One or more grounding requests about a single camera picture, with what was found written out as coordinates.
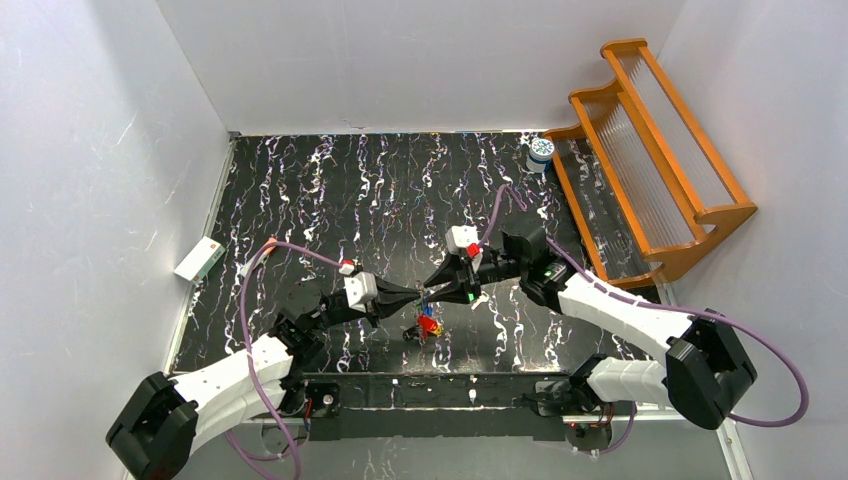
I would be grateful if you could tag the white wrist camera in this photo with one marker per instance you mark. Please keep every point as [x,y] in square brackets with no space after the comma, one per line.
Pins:
[360,287]
[463,239]

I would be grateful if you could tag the orange white marker tube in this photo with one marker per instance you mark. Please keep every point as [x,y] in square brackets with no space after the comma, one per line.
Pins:
[259,259]

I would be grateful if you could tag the white cardboard box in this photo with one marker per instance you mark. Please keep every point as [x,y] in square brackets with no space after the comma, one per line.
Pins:
[199,261]

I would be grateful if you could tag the orange wooden rack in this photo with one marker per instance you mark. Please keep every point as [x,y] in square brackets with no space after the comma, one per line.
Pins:
[673,199]

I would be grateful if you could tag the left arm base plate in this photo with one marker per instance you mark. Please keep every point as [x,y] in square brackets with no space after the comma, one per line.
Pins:
[312,400]

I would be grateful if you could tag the small white blue jar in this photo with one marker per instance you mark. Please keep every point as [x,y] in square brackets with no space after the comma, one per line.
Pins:
[540,155]

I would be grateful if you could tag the aluminium rail frame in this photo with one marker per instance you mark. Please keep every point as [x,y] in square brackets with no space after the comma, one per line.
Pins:
[376,405]

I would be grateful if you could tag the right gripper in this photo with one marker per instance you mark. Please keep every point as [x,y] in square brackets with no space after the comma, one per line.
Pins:
[468,278]

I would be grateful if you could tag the keyring with coloured tags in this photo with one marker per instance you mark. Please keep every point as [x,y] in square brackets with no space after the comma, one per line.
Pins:
[426,325]

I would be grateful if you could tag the green tagged loose key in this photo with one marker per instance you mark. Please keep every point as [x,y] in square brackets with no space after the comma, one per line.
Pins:
[476,300]

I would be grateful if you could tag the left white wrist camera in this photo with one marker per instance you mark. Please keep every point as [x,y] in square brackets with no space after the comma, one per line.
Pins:
[360,287]

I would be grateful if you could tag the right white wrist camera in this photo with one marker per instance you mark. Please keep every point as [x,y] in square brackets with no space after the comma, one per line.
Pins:
[463,239]

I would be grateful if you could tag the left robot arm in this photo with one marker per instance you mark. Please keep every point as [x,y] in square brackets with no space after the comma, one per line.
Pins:
[166,420]

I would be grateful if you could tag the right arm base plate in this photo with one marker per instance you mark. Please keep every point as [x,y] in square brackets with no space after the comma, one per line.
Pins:
[550,398]

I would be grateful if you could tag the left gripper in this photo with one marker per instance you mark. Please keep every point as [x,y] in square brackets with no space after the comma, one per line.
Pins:
[378,299]

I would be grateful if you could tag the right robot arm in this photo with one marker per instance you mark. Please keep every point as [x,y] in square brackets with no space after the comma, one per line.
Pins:
[696,363]

